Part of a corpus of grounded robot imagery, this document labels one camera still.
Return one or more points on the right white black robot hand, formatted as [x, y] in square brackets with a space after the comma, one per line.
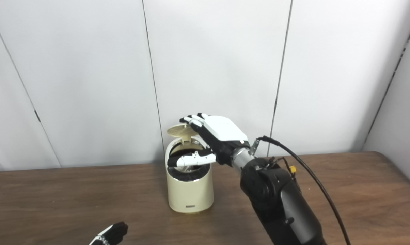
[223, 131]

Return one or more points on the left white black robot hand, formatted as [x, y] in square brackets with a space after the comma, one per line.
[111, 234]

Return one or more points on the cream round bin lid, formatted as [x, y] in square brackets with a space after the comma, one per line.
[177, 131]

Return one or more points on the cream-colored trash bin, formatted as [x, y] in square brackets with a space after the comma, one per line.
[189, 192]

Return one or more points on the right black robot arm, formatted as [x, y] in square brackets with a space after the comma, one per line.
[280, 200]

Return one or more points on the black bin liner bag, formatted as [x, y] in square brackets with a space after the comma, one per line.
[188, 173]

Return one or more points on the black wall panel hinge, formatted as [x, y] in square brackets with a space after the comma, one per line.
[37, 116]

